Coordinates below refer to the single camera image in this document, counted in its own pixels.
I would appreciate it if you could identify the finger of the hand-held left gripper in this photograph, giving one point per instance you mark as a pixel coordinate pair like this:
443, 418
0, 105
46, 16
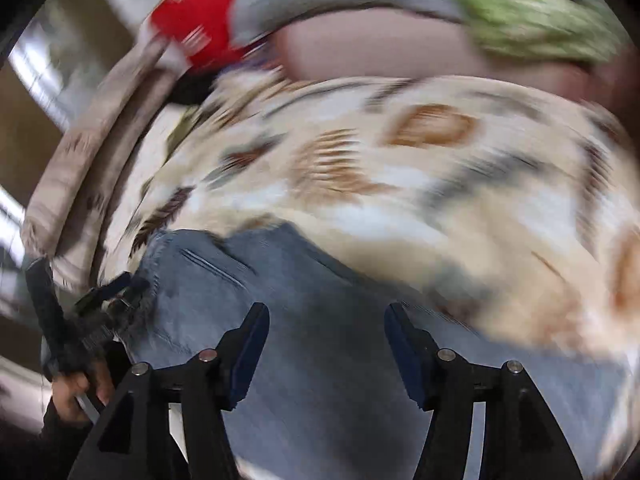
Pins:
112, 290

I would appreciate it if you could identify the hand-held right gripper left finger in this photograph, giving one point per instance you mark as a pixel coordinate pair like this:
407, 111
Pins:
247, 355

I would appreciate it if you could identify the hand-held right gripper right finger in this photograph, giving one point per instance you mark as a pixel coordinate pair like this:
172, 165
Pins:
405, 355

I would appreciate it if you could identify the blue denim pants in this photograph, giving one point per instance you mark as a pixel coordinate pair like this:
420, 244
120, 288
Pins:
325, 360

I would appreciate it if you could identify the person's left forearm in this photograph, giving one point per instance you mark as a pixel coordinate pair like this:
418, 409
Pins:
55, 450

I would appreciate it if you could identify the person's left hand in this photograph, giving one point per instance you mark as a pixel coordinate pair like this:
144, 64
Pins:
75, 397

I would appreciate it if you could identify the beige patterned cloth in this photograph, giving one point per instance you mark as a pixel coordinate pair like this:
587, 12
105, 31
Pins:
90, 160

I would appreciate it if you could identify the leaf print beige blanket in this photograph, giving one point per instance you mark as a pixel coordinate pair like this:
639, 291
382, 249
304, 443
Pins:
400, 185

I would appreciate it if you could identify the red bag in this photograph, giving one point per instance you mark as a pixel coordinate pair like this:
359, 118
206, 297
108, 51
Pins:
200, 15

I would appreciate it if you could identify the pink pillow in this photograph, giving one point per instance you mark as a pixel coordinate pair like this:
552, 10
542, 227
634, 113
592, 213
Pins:
400, 45

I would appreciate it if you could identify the green patterned cloth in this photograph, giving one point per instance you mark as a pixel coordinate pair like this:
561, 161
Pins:
525, 10

